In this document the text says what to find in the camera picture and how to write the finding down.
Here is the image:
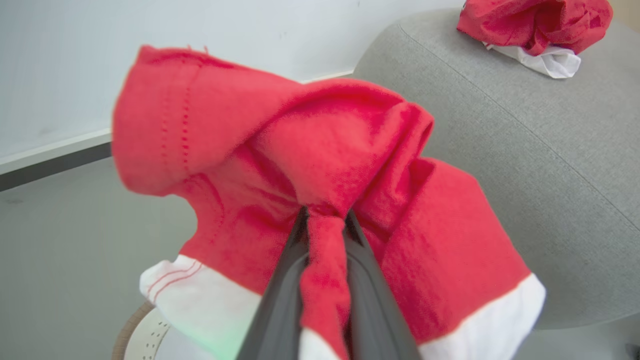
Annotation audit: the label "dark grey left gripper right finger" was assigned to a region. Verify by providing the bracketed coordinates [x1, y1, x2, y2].
[344, 209, 422, 360]

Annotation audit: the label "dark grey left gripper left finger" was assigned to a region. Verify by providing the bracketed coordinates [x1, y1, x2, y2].
[237, 206, 311, 360]

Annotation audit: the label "red shorts with white hem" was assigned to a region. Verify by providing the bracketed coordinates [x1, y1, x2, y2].
[111, 45, 547, 360]

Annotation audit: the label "red jersey with number 23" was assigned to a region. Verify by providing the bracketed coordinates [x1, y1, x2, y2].
[456, 0, 614, 80]

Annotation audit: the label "white plastic laundry basket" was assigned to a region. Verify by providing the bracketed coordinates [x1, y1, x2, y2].
[112, 300, 173, 360]

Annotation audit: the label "grey fabric sofa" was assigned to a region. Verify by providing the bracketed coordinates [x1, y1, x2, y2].
[350, 7, 640, 331]

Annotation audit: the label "white baseboard cable duct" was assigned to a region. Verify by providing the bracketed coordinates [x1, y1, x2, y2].
[0, 71, 354, 176]

